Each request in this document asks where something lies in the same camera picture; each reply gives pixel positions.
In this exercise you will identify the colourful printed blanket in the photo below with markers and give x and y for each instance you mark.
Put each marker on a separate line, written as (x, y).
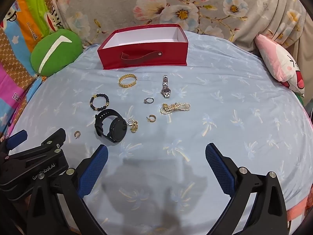
(22, 44)

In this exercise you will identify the pink cartoon pillow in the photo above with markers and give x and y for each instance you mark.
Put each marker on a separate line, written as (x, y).
(271, 58)

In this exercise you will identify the silver wristwatch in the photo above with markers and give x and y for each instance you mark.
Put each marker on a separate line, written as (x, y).
(166, 92)

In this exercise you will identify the gold earring cluster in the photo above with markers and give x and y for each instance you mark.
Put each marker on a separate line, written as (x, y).
(134, 127)

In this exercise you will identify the green pillow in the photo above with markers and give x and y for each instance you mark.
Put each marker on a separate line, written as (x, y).
(68, 46)

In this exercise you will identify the blue palm print bedsheet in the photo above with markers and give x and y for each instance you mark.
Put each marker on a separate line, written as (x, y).
(220, 98)

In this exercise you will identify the red cardboard box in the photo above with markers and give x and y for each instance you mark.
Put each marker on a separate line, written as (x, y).
(146, 58)

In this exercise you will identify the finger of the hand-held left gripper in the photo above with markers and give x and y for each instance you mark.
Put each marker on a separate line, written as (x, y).
(52, 139)
(17, 137)

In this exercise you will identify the black smartwatch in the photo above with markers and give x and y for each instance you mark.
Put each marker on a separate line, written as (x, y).
(117, 127)

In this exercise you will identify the grey floral blanket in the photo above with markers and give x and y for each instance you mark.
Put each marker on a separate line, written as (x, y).
(122, 5)

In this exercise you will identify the gold hoop earring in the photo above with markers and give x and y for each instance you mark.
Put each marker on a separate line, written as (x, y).
(78, 135)
(153, 118)

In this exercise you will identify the small hoop earring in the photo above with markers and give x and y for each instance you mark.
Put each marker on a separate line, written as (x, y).
(129, 122)

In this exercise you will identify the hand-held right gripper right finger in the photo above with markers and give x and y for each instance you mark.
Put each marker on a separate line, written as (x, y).
(220, 171)

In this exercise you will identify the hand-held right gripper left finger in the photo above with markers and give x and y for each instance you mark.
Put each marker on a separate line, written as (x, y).
(94, 173)

